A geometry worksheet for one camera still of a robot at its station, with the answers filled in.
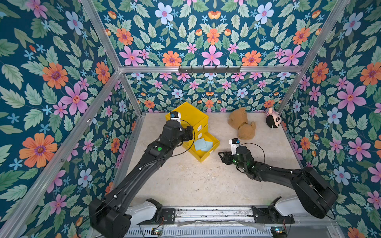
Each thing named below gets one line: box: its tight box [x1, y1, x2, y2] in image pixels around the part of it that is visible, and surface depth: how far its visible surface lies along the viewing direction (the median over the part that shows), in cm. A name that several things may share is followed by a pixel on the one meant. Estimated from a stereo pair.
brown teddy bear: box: [227, 107, 257, 140], surface depth 103 cm
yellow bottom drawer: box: [182, 131, 221, 163], surface depth 100 cm
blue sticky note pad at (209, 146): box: [201, 140, 213, 152], surface depth 101 cm
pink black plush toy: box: [264, 107, 282, 128], surface depth 107 cm
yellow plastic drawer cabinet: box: [165, 102, 220, 163], surface depth 93 cm
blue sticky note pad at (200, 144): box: [193, 137, 207, 151], surface depth 100 cm
